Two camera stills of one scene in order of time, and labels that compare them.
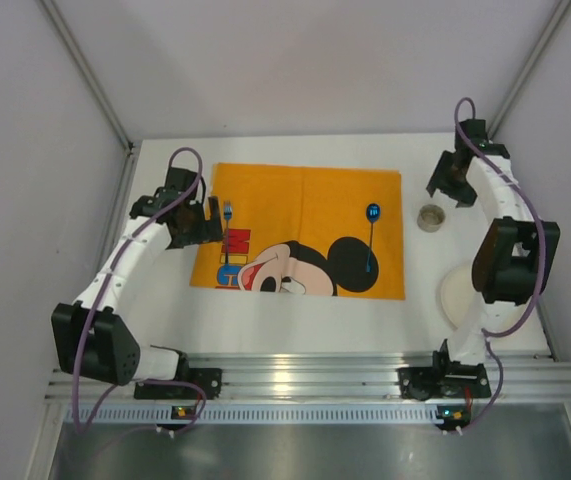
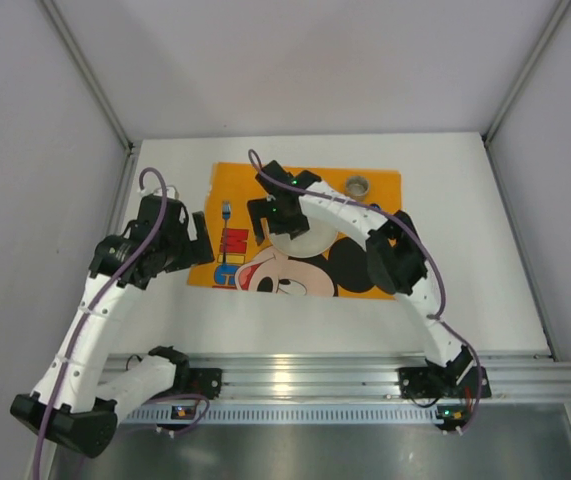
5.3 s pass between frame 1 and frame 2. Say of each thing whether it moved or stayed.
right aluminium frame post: stayed
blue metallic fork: stayed
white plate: moved
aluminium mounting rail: stayed
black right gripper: moved
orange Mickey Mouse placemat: stayed
